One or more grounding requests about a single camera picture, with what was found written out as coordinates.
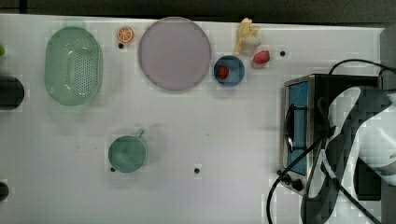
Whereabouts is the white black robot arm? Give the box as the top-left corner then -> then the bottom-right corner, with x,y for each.
301,87 -> 391,224

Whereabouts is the silver black toaster oven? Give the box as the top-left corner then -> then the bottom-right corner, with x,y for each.
281,74 -> 379,195

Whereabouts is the red strawberry in bowl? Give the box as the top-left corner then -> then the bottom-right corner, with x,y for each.
218,66 -> 229,79

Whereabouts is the small blue bowl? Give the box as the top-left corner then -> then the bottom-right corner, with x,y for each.
213,55 -> 245,87

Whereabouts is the large grey round plate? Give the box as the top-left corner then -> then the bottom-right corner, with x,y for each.
138,17 -> 211,91

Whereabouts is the red strawberry on table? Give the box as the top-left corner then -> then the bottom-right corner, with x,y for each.
253,50 -> 270,64

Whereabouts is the orange slice toy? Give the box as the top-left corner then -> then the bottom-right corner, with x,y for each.
117,26 -> 134,43

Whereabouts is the green perforated colander basket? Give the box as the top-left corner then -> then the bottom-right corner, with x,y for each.
44,27 -> 103,106

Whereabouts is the black round object left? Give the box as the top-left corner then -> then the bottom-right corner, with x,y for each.
0,76 -> 24,110

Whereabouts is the small green object left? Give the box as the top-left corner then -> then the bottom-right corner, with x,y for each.
0,46 -> 6,56

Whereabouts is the dark object lower left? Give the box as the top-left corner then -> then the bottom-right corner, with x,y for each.
0,182 -> 9,202

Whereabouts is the green cup with handle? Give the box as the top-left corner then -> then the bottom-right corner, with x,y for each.
107,129 -> 148,173

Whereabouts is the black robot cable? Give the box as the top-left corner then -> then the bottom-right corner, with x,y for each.
266,59 -> 396,224

